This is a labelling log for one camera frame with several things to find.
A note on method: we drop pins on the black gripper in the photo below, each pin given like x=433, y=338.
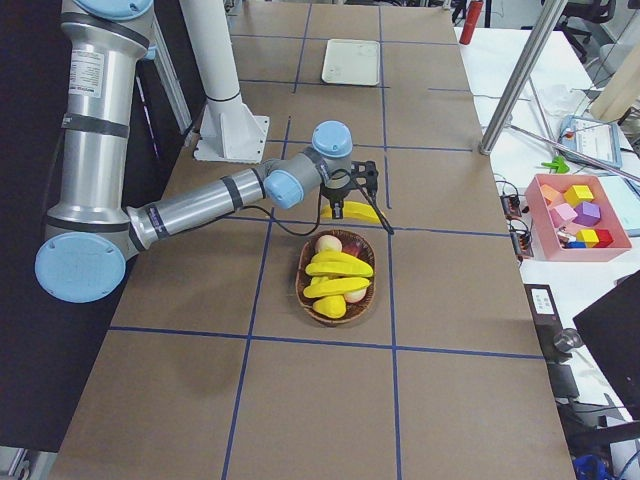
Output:
x=334, y=193

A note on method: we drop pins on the yellow banana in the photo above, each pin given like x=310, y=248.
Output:
x=355, y=211
x=336, y=286
x=333, y=263

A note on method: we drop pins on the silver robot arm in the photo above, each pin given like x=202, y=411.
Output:
x=89, y=234

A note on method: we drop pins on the brown wicker basket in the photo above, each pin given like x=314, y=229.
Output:
x=335, y=277

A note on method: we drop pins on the white rectangular plate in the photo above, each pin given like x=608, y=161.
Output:
x=351, y=62

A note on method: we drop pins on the pale peach fruit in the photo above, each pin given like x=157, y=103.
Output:
x=328, y=243

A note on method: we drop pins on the circuit board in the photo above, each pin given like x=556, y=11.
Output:
x=511, y=206

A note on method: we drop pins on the pink plastic box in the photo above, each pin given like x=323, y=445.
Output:
x=574, y=242

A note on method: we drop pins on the orange cube block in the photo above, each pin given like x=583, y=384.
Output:
x=550, y=195

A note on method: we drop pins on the pink cube block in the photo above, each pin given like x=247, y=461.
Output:
x=562, y=215

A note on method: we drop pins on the green plastic clip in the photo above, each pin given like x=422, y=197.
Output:
x=557, y=165

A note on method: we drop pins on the yellow cube block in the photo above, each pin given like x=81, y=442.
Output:
x=577, y=194

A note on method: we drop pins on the purple cube block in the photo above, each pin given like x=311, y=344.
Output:
x=588, y=214

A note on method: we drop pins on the red cube block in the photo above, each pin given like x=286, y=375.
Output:
x=603, y=238

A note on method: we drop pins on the blue teach pendant tablet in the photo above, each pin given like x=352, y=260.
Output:
x=593, y=138

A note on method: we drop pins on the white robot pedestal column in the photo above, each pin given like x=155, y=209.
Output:
x=229, y=131

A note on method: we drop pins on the silver aluminium frame post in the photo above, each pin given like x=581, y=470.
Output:
x=537, y=40

